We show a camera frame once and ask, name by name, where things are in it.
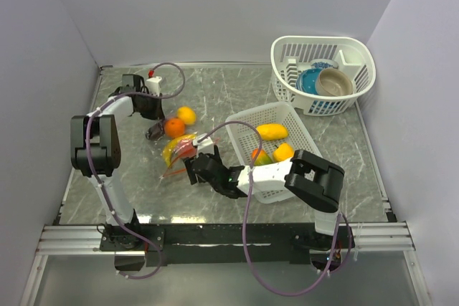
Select beige bowl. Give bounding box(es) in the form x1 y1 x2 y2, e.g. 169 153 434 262
316 68 354 97

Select purple fake eggplant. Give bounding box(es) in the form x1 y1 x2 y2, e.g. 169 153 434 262
145 121 165 140

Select aluminium frame rail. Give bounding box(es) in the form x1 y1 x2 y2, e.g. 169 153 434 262
36 222 415 256

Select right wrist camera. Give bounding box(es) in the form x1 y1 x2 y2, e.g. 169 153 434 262
192 133 214 158

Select yellow fake bell pepper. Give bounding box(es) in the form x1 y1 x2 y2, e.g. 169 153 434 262
273 143 295 163

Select clear zip top bag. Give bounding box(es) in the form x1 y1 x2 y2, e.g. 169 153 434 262
146 103 222 181

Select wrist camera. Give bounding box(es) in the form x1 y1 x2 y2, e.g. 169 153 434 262
192 133 214 158
145 69 165 95

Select white flat basket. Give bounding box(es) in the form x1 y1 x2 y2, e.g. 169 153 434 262
224 101 323 204

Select yellow fake lemon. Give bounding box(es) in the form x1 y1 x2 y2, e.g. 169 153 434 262
176 106 197 125

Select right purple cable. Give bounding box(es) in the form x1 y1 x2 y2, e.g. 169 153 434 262
195 120 354 297

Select fake orange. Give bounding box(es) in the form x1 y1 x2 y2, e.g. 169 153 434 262
164 118 186 138

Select white dish rack basket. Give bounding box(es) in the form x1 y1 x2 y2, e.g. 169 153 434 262
270 36 376 116

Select yellow fake banana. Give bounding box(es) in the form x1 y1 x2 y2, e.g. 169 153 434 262
162 133 197 168

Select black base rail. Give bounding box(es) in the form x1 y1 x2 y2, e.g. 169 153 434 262
100 223 355 272

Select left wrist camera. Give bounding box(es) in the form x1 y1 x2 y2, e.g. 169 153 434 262
145 69 165 95

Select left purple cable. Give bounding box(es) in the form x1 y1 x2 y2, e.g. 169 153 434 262
85 62 186 281

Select red green fake mango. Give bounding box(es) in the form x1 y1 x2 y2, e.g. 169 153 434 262
251 148 273 166

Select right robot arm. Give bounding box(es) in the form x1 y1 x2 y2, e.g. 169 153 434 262
184 150 345 248

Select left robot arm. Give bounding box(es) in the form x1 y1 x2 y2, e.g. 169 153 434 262
70 74 166 250

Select purple cable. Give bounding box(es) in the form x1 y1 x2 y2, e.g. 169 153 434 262
195 120 354 297
85 62 186 281

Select blue patterned white plate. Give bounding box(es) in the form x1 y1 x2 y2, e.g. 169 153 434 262
310 59 339 70

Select yellow fake mango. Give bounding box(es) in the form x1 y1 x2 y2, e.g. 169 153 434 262
256 123 289 141

